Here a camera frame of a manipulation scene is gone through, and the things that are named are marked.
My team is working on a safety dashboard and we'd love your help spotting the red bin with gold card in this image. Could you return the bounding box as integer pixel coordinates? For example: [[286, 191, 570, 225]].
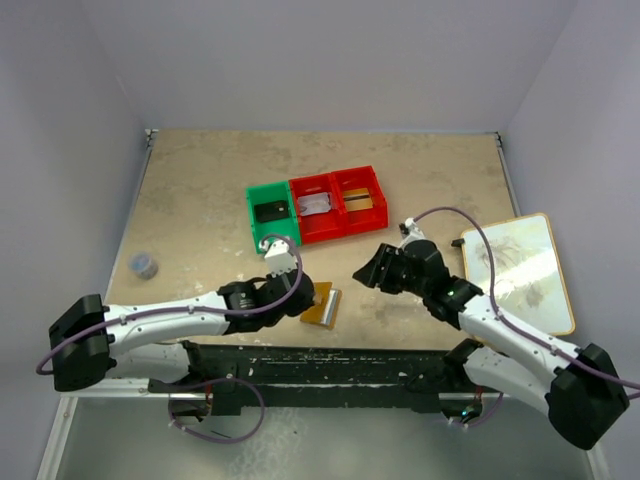
[[331, 166, 389, 235]]

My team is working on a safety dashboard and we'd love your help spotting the green plastic bin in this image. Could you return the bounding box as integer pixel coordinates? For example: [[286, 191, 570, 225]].
[[245, 181, 302, 254]]

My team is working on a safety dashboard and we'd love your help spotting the red bin with silver card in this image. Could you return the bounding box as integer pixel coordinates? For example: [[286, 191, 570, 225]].
[[289, 173, 347, 244]]

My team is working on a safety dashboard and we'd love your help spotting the white board with wooden frame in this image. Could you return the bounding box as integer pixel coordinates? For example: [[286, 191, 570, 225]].
[[460, 213, 575, 336]]

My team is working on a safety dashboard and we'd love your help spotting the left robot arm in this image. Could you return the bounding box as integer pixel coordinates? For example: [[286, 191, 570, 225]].
[[36, 270, 315, 392]]

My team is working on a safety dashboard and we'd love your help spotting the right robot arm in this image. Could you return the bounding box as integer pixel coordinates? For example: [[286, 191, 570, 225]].
[[352, 240, 630, 451]]

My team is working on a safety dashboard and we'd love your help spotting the gold card with black stripe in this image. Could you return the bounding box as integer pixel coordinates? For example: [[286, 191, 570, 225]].
[[342, 188, 374, 212]]

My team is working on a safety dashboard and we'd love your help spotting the silver card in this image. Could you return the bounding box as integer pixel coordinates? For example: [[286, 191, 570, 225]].
[[297, 192, 333, 217]]

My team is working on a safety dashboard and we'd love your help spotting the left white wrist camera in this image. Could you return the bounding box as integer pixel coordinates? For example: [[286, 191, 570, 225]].
[[259, 239, 297, 276]]

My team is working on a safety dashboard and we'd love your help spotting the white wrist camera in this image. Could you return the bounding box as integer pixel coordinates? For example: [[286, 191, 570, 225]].
[[259, 239, 297, 276], [399, 217, 426, 249]]

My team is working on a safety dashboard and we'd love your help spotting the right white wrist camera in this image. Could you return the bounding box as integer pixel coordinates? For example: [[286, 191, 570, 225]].
[[399, 217, 426, 249]]

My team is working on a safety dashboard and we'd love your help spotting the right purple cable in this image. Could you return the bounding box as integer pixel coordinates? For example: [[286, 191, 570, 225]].
[[399, 206, 640, 431]]

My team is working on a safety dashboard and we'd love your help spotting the purple cable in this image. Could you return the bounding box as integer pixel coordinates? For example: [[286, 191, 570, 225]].
[[35, 232, 304, 444], [399, 206, 640, 431]]

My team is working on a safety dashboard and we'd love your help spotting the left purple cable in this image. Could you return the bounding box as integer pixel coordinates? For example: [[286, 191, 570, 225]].
[[35, 232, 304, 444]]

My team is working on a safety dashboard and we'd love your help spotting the aluminium frame rail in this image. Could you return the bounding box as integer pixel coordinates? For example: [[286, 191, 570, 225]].
[[61, 379, 149, 398]]

